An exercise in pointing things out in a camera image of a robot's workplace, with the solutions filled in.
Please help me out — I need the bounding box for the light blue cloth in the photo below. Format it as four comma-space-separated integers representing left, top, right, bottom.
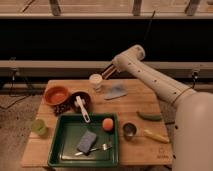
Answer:
104, 84, 127, 100

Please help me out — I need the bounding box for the white paper cup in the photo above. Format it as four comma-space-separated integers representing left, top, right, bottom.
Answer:
89, 74, 103, 91

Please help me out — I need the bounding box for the orange bowl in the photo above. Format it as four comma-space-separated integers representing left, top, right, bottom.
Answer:
44, 86, 70, 106

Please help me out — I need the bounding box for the orange ball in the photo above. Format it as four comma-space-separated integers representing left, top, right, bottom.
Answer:
102, 118, 114, 131

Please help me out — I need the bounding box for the dark brown bowl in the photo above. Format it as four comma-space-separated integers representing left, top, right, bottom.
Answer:
70, 91, 91, 113

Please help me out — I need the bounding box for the green plastic cup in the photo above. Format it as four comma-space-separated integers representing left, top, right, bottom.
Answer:
31, 119, 47, 136

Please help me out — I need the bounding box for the blue sponge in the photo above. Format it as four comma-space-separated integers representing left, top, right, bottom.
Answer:
77, 130, 97, 153

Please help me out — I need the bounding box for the green tray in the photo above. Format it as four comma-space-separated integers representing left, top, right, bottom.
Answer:
48, 114, 119, 168

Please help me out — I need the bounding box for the black cable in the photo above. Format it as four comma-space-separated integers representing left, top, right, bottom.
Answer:
141, 10, 157, 48

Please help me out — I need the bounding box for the dark grape bunch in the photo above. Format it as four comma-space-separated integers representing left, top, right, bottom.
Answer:
53, 103, 71, 116

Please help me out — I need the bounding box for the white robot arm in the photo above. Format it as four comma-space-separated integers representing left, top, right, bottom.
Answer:
112, 45, 213, 171

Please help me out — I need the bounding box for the small metal cup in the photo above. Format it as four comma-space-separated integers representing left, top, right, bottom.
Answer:
122, 122, 137, 141

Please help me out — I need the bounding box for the white plastic utensil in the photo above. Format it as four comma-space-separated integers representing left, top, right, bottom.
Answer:
75, 96, 90, 123

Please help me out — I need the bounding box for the yellow banana toy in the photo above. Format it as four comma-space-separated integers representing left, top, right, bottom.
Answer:
144, 129, 170, 143

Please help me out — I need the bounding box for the striped eraser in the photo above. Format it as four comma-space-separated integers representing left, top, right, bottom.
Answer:
101, 65, 116, 80

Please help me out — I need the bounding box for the silver fork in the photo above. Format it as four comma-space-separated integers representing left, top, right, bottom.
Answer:
74, 143, 112, 156

